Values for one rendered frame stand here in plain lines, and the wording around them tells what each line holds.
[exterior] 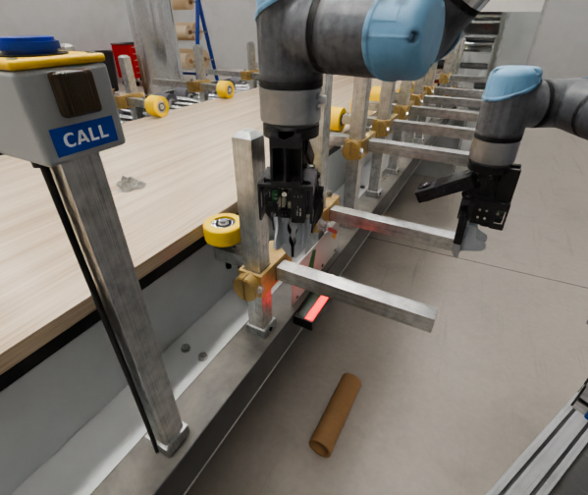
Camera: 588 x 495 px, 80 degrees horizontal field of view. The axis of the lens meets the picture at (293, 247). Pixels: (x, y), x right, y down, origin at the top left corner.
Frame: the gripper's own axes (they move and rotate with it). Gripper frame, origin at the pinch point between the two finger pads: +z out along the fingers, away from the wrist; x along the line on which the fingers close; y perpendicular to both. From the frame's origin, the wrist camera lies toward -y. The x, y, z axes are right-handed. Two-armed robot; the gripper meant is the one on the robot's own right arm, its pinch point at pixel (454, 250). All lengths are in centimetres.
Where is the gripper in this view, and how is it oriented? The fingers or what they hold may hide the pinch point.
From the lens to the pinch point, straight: 82.9
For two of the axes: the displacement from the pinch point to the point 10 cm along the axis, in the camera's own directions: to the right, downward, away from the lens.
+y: 8.8, 2.4, -4.1
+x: 4.8, -4.8, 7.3
